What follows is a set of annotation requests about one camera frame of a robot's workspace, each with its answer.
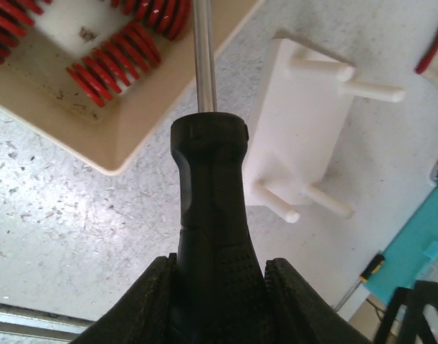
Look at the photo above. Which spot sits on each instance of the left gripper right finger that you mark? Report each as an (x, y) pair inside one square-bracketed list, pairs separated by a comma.
[(301, 314)]

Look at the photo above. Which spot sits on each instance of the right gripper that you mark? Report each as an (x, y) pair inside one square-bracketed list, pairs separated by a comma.
[(414, 324)]

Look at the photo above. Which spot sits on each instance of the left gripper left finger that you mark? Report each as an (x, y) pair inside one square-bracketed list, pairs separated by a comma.
[(141, 314)]

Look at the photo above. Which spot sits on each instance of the orange black screwdriver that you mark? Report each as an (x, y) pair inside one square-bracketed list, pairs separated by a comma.
[(218, 291)]

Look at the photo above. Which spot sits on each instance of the white spring tray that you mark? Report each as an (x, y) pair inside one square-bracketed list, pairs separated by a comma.
[(36, 90)]

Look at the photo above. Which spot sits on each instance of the red spring in tray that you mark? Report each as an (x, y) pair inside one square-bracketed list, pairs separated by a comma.
[(126, 56), (166, 17), (15, 17)]

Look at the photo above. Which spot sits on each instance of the teal clear toolbox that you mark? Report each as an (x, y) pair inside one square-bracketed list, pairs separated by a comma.
[(413, 250)]

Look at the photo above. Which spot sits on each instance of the yellow black screwdriver by toolbox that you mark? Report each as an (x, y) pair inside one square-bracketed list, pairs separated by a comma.
[(372, 268)]

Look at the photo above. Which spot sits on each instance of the beige work glove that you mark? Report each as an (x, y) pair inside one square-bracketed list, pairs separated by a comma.
[(428, 57)]

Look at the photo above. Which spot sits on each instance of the white four-peg base plate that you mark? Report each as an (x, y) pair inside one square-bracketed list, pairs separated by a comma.
[(302, 104)]

